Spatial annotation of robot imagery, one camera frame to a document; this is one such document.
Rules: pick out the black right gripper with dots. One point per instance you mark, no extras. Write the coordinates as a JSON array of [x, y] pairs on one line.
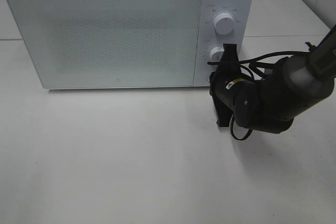
[[228, 84]]

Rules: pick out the white microwave knob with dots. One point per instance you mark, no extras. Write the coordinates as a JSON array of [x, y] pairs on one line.
[[215, 54], [224, 22]]

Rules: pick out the white microwave door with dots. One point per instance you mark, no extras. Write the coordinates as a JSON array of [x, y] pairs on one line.
[[77, 44]]

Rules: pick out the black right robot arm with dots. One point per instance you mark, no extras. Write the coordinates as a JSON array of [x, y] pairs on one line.
[[266, 93]]

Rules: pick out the white microwave oven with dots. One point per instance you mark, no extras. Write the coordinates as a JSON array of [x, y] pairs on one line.
[[99, 44]]

